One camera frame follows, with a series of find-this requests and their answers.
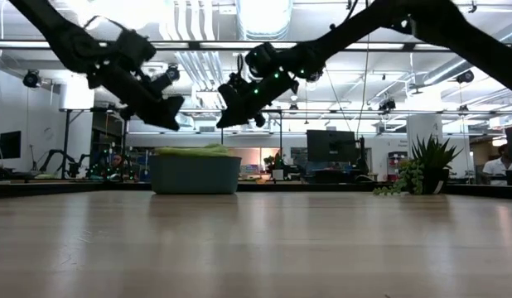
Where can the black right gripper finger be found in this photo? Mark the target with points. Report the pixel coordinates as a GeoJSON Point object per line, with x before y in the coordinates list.
{"type": "Point", "coordinates": [229, 120]}

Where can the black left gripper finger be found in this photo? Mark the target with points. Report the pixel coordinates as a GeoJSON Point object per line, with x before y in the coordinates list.
{"type": "Point", "coordinates": [169, 113]}

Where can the lime green microfiber towel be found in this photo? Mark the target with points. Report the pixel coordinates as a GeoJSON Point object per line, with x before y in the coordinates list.
{"type": "Point", "coordinates": [198, 150]}

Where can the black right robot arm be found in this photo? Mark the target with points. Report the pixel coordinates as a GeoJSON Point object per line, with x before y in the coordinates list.
{"type": "Point", "coordinates": [363, 20]}

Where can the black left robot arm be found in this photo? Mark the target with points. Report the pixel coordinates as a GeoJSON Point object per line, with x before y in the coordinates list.
{"type": "Point", "coordinates": [65, 37]}

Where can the black ceiling spotlight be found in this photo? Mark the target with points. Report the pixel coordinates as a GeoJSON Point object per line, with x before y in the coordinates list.
{"type": "Point", "coordinates": [173, 72]}
{"type": "Point", "coordinates": [31, 78]}
{"type": "Point", "coordinates": [465, 77]}

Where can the blue-grey plastic bin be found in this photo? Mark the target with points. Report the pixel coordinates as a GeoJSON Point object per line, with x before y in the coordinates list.
{"type": "Point", "coordinates": [198, 176]}

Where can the person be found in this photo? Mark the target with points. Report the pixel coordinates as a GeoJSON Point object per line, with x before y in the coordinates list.
{"type": "Point", "coordinates": [500, 167]}
{"type": "Point", "coordinates": [117, 161]}

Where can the small green succulent plant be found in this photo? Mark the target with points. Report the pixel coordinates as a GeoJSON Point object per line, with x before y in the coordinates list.
{"type": "Point", "coordinates": [434, 161]}

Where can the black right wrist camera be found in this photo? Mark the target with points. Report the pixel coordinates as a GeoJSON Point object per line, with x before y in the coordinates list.
{"type": "Point", "coordinates": [231, 93]}

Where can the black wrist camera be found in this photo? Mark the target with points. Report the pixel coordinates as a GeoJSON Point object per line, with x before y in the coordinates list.
{"type": "Point", "coordinates": [231, 93]}
{"type": "Point", "coordinates": [158, 85]}

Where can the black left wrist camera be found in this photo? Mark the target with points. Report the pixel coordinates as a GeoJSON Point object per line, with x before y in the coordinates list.
{"type": "Point", "coordinates": [158, 85]}

